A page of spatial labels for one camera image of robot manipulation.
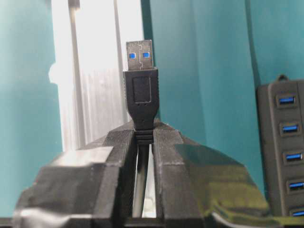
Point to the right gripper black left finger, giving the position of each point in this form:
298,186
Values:
87,188

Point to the silver aluminium extrusion rail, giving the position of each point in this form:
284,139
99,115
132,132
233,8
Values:
90,53

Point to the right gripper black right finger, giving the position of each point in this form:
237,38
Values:
199,187

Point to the black multiport USB hub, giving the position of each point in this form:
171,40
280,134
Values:
280,106

